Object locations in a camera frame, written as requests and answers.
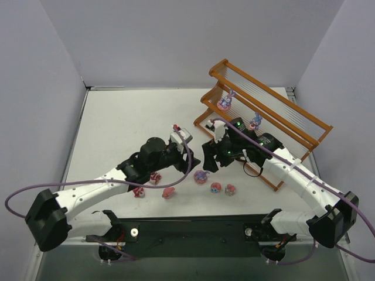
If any small purple bunny cupcake toy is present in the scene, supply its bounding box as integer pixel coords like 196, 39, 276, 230
248, 112, 263, 131

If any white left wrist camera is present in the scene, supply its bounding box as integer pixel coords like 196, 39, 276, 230
169, 124, 193, 154

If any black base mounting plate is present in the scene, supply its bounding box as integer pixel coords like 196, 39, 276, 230
86, 214, 296, 261

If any pink pig bow toy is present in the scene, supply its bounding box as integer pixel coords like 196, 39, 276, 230
162, 187, 175, 199

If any pink pig clear cup toy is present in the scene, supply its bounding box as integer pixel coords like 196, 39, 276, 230
225, 184, 237, 196

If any red bear cake toy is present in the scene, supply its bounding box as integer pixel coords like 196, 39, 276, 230
133, 187, 145, 198

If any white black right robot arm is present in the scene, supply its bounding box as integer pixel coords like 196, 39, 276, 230
202, 118, 359, 248

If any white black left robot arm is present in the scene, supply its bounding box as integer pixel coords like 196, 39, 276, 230
25, 137, 200, 252

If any orange wooden tiered shelf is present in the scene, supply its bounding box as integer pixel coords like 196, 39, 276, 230
194, 59, 333, 174

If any strawberry cake slice toy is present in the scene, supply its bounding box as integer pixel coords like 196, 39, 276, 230
149, 172, 162, 185

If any purple bunny sitting donut toy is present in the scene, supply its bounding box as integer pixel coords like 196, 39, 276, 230
216, 90, 236, 111

